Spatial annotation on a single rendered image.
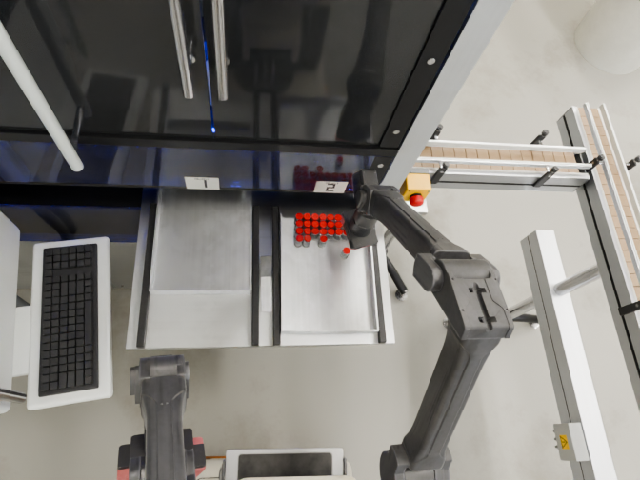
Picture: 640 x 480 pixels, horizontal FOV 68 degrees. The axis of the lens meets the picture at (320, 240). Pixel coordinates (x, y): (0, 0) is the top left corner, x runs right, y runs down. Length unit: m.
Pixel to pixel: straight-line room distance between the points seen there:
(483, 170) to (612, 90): 2.20
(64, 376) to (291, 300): 0.60
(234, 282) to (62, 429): 1.16
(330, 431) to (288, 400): 0.22
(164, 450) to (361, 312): 0.79
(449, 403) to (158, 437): 0.41
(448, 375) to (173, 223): 0.91
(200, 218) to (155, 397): 0.75
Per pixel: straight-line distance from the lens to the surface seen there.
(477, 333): 0.68
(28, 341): 1.48
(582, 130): 1.90
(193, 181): 1.29
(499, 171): 1.63
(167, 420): 0.71
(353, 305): 1.34
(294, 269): 1.35
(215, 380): 2.16
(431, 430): 0.83
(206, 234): 1.38
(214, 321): 1.30
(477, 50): 0.97
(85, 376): 1.40
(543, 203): 2.92
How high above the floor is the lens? 2.15
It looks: 66 degrees down
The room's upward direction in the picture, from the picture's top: 21 degrees clockwise
